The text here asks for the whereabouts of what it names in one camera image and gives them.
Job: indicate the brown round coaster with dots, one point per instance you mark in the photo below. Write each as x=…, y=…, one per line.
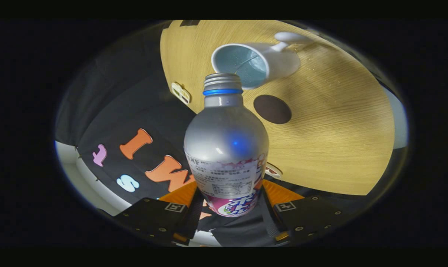
x=272, y=109

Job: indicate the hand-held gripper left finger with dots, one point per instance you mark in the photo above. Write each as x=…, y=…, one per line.
x=150, y=217

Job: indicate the white divided sauce tray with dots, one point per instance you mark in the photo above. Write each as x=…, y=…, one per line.
x=180, y=92

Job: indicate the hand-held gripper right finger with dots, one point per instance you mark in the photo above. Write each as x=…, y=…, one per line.
x=309, y=217

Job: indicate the white round plate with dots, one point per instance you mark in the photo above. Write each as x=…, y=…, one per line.
x=274, y=171

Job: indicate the silver juice bottle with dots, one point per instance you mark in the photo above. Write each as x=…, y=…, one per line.
x=224, y=137

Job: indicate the wooden table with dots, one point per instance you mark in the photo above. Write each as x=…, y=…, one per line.
x=339, y=122

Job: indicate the black table clamp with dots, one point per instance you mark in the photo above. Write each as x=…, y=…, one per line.
x=189, y=22

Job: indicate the black backdrop cloth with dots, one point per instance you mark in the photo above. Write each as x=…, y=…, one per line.
x=135, y=92

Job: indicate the white cup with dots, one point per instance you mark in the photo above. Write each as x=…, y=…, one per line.
x=283, y=63

